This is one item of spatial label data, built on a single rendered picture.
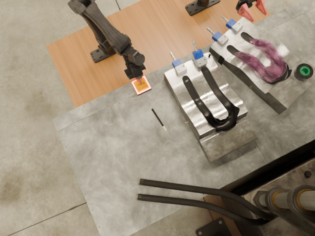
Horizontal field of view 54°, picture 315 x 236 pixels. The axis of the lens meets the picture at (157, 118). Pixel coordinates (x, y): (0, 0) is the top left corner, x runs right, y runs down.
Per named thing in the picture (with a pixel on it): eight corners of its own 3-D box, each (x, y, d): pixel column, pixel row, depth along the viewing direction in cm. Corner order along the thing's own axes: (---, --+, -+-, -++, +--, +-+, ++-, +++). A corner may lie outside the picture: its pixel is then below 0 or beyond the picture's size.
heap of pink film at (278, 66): (230, 56, 161) (233, 49, 153) (253, 34, 163) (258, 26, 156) (268, 90, 155) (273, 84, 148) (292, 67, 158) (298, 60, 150)
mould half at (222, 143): (164, 79, 165) (163, 69, 152) (206, 59, 167) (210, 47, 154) (209, 163, 153) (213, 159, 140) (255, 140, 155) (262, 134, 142)
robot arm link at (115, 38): (133, 41, 143) (86, -14, 129) (120, 55, 142) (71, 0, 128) (123, 41, 154) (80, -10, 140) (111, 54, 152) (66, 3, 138)
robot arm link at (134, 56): (149, 57, 145) (137, 38, 137) (137, 70, 144) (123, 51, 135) (136, 51, 153) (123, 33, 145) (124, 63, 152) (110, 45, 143)
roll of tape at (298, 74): (291, 78, 151) (294, 75, 147) (296, 64, 153) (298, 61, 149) (308, 83, 150) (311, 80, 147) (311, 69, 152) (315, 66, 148)
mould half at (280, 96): (208, 51, 168) (211, 41, 158) (241, 21, 172) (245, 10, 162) (279, 114, 158) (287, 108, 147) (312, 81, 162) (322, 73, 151)
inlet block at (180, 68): (166, 56, 162) (166, 52, 156) (174, 52, 162) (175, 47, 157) (177, 77, 158) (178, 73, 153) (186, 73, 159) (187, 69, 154)
